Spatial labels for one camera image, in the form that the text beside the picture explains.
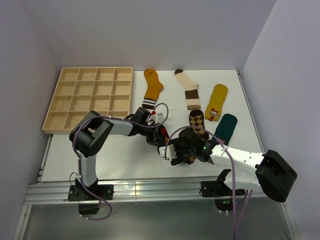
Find black red yellow argyle sock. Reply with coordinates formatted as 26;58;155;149
159;125;170;144

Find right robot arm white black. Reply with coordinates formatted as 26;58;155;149
158;127;298;203

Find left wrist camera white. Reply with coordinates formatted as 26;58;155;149
149;111;166;124

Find aluminium rail frame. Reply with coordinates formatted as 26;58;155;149
24;70;264;205

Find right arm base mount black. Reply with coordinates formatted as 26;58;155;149
199;177;233;212

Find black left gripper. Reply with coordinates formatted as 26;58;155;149
138;123;165;148

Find mustard sock brown white stripes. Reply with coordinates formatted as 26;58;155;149
142;69;164;110

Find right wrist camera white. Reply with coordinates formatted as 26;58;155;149
158;144;177;161

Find brown yellow argyle sock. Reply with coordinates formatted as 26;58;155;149
184;108;210;165

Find dark green sock bear motif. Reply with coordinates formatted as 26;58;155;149
214;113;238;146

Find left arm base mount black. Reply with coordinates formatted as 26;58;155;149
67;182;114;217

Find cream sock brown stripes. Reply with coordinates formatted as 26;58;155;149
174;69;201;111

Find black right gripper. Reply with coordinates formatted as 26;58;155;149
167;137;196;166

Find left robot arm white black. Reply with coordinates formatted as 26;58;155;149
69;107;169;200

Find wooden compartment tray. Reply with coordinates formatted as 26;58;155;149
42;67;133;135

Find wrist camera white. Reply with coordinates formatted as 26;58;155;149
158;144;177;161
149;111;166;124

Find yellow sock bear motif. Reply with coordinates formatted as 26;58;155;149
204;83;229;121

